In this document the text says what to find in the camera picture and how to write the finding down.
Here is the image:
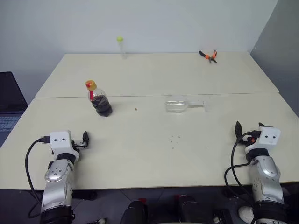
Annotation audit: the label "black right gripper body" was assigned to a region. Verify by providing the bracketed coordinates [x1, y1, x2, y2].
[241, 129, 261, 146]

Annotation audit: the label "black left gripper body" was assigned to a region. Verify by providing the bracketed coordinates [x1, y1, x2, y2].
[71, 139, 86, 149]

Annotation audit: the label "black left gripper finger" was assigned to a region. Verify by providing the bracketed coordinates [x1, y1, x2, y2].
[82, 131, 90, 149]

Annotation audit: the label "cola bottle with yellow cap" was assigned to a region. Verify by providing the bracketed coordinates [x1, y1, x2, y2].
[85, 79, 113, 118]

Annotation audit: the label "clear glass cup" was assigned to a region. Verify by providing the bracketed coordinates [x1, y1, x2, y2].
[165, 94, 212, 114]

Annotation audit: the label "scattered small crumbs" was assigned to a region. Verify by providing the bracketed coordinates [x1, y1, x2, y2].
[169, 135, 182, 149]

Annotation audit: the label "white rounded object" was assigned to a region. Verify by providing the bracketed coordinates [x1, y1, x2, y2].
[238, 206, 255, 223]

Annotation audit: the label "orange and black pliers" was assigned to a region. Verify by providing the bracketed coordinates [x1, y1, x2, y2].
[199, 49, 218, 64]

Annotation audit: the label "dark laptop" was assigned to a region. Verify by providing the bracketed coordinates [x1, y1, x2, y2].
[0, 71, 28, 148]

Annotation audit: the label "dark rounded shape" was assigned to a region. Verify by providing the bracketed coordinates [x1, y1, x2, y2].
[178, 194, 206, 224]
[120, 200, 148, 224]

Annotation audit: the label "clear tube with green cap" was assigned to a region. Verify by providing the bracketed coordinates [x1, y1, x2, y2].
[116, 36, 128, 60]

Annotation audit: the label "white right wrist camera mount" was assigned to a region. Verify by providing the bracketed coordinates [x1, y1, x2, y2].
[245, 126, 281, 152]

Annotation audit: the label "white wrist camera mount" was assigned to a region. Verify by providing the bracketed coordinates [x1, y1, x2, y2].
[49, 130, 80, 160]
[245, 126, 281, 152]

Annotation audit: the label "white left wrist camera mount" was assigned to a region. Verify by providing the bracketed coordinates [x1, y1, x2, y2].
[49, 130, 80, 160]

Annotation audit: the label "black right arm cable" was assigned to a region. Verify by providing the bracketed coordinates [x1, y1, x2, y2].
[224, 132, 257, 202]

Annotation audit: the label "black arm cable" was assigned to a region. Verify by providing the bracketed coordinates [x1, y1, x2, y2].
[25, 137, 51, 218]
[224, 132, 257, 202]

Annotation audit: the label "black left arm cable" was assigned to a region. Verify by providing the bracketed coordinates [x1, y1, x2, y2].
[25, 137, 51, 218]

